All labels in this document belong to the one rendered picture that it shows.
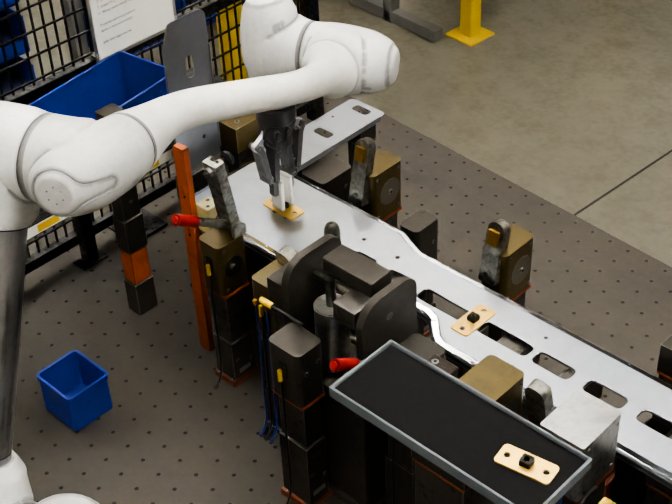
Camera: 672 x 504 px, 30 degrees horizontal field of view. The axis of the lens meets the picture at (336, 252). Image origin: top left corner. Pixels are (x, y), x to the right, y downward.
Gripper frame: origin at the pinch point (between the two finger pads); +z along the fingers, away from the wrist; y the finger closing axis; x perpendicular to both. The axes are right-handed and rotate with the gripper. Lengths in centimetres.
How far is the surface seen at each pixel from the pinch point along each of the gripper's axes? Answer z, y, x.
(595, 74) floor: 107, 231, 75
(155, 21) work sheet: -12, 15, 54
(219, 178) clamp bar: -12.9, -16.8, -2.4
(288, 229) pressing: 6.0, -2.6, -3.8
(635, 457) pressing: 6, -9, -86
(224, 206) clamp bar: -6.1, -16.1, -2.0
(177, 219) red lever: -8.5, -26.2, -1.1
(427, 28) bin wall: 101, 211, 142
